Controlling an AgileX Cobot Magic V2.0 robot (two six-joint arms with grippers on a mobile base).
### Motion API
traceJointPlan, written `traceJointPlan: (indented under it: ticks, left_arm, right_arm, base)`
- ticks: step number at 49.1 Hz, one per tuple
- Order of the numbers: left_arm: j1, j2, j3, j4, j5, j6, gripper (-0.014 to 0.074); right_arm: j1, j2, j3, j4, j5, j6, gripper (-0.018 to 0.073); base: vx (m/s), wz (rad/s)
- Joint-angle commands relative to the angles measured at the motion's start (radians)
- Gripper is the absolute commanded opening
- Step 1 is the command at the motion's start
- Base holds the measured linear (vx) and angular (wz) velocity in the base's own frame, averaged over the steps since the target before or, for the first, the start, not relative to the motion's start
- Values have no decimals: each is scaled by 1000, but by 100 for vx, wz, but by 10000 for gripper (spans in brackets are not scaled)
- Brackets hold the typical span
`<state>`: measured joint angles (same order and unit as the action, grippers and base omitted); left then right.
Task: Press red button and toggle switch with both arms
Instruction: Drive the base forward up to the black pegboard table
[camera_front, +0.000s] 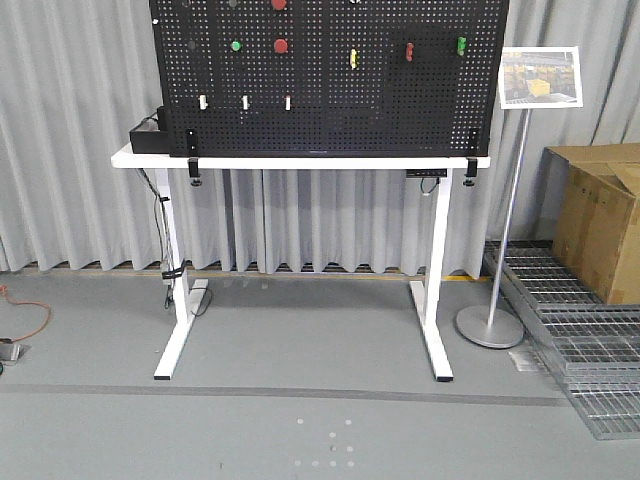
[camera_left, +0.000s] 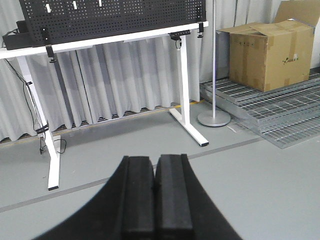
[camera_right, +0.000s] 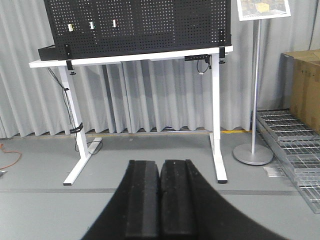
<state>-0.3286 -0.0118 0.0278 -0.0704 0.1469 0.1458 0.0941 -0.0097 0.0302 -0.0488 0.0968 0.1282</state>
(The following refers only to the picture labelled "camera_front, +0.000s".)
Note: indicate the red push button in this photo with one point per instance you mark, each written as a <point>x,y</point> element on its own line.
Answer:
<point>279,4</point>
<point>280,46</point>

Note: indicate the desk control box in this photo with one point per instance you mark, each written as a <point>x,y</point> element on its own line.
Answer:
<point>426,173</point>

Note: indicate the white standing desk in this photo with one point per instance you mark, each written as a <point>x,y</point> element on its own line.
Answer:
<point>288,233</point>

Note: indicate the left black panel clamp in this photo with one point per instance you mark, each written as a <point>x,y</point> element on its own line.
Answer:
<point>193,161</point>

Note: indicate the black panel clamp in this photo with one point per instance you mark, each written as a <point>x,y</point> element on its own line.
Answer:
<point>472,162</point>
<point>193,161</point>

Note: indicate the right black panel clamp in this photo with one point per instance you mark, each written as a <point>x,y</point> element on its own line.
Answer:
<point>472,162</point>

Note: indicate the black perforated pegboard panel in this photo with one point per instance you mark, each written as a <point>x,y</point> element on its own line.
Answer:
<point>385,107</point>

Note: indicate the silver sign stand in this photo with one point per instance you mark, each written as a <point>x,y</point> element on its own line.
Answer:
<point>487,325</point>

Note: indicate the black box on desk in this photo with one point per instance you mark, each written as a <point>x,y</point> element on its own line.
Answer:
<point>150,135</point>

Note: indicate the framed photo sign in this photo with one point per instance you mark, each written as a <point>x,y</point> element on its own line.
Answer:
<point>540,78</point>

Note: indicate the brown cardboard box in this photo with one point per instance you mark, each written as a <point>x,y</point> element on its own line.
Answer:
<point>597,233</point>

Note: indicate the metal floor grating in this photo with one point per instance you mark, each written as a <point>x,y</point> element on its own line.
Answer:
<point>590,348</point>

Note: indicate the floor socket box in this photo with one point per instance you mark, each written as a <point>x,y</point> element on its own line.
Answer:
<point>9,352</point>

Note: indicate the red rocker switch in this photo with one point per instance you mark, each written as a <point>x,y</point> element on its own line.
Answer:
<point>409,52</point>

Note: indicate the green rocker switch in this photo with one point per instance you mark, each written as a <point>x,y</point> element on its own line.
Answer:
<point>461,46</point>

